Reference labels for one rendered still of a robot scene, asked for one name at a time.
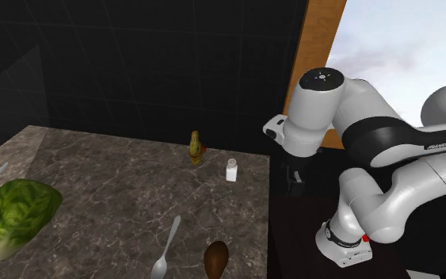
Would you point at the brown egg-shaped fruit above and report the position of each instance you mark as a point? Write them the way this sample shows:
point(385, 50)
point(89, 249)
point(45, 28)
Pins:
point(216, 259)

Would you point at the green lettuce head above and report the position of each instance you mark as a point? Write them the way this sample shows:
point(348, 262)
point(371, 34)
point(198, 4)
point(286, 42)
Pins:
point(12, 216)

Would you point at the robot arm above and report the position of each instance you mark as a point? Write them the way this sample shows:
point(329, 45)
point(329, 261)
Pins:
point(365, 116)

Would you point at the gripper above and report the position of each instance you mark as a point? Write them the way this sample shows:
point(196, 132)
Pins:
point(295, 172)

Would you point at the white salt shaker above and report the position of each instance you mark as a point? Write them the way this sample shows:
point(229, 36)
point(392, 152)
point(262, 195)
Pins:
point(231, 172)

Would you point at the window with wooden frame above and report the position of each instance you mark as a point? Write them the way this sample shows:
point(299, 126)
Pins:
point(385, 38)

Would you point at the silver spoon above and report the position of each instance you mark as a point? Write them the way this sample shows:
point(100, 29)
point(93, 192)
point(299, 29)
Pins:
point(167, 243)

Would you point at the golden rabbit figure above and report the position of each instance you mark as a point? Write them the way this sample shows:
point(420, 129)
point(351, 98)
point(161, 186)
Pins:
point(196, 148)

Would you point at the dark robot stand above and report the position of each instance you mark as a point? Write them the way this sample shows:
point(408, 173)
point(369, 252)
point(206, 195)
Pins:
point(300, 247)

